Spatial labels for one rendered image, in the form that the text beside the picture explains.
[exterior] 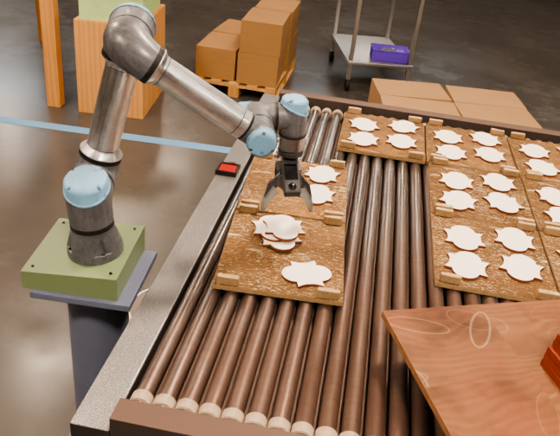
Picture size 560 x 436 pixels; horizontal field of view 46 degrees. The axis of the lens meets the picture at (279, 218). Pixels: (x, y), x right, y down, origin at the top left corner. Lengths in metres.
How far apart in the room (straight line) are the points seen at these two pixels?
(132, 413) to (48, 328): 1.75
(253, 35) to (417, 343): 4.32
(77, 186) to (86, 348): 0.51
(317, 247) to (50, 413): 1.30
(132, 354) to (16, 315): 1.68
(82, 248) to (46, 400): 1.10
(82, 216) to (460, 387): 1.00
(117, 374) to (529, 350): 0.92
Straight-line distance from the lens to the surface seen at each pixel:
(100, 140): 1.81
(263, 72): 5.64
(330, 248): 1.95
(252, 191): 2.21
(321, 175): 2.35
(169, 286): 1.78
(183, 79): 1.60
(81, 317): 1.93
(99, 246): 1.81
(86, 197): 1.73
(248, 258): 1.86
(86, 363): 2.04
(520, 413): 1.43
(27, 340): 3.07
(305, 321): 1.69
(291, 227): 1.95
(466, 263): 2.01
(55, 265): 1.85
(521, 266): 2.07
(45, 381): 2.87
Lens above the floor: 1.97
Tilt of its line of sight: 30 degrees down
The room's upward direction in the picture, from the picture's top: 7 degrees clockwise
